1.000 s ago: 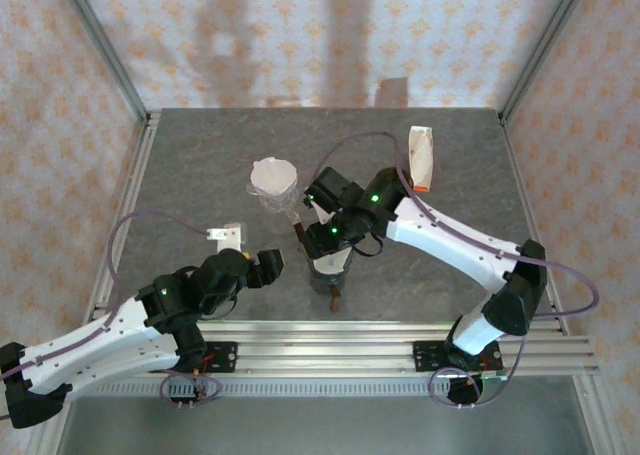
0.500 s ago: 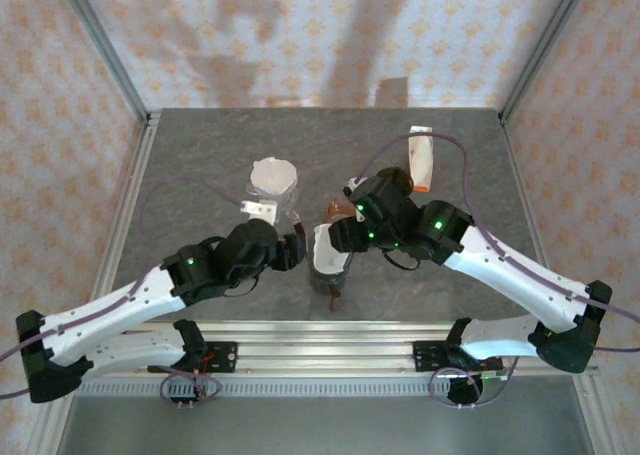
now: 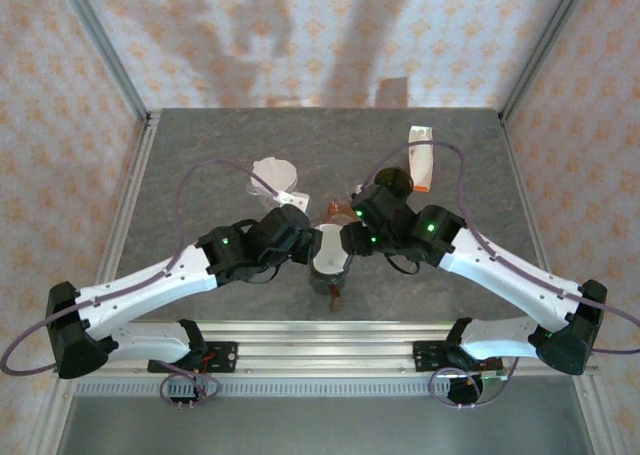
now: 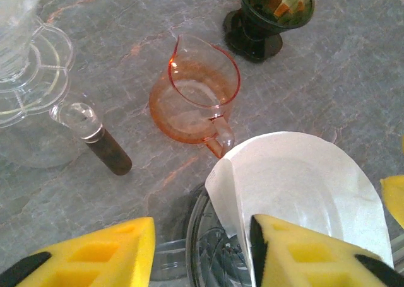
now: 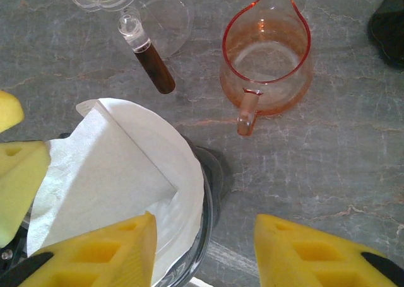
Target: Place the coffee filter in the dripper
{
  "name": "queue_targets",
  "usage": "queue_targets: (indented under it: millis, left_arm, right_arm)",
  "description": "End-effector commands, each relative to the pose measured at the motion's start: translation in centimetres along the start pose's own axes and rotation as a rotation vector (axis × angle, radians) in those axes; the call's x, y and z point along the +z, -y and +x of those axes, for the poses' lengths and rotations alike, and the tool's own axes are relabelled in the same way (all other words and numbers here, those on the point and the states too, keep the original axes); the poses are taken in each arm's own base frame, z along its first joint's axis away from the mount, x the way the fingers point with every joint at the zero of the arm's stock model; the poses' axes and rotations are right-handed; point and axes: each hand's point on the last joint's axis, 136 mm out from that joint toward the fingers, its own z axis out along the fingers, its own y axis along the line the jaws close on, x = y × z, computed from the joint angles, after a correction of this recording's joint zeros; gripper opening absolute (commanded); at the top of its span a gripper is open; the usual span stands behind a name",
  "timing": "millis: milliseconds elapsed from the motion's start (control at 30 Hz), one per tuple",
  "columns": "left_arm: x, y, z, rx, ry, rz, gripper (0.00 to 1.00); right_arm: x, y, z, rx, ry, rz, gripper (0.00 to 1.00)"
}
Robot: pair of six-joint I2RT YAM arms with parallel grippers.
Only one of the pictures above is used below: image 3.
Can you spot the grey ribbed coffee dripper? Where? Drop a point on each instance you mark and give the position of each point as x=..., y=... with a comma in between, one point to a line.
x=316, y=275

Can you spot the brown transparent coffee dripper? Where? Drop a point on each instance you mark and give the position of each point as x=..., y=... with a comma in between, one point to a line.
x=334, y=210

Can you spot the dark green coffee dripper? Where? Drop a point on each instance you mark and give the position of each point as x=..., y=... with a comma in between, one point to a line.
x=392, y=176

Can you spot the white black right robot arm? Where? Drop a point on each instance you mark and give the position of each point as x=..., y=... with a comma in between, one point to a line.
x=500, y=275

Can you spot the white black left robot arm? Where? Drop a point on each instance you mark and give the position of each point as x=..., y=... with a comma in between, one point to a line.
x=150, y=285

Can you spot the white orange filter package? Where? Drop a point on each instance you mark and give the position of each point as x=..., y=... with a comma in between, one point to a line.
x=421, y=160

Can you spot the grey metal panel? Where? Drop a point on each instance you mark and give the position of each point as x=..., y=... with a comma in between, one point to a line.
x=325, y=425

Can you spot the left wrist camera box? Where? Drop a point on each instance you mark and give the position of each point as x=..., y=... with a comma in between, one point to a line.
x=295, y=201

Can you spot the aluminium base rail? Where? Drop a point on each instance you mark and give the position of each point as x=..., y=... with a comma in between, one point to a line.
x=325, y=350

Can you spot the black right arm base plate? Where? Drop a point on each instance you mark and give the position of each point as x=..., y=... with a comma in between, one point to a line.
x=427, y=357

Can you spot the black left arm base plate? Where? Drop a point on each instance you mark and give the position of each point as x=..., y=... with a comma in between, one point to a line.
x=222, y=357

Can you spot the aluminium right table side rail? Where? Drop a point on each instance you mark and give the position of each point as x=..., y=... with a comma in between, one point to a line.
x=520, y=185

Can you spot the aluminium table side rail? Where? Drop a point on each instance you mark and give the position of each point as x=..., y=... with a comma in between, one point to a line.
x=520, y=185
x=132, y=200

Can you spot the aluminium left table side rail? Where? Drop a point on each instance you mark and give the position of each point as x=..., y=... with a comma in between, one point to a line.
x=132, y=200

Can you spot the aluminium right frame post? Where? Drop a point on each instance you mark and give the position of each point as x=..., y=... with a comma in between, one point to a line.
x=545, y=40

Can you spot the aluminium frame post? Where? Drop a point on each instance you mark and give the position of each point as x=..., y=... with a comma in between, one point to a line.
x=100, y=40
x=545, y=40

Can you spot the aluminium left frame post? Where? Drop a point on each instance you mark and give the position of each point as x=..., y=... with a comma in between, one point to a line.
x=100, y=40

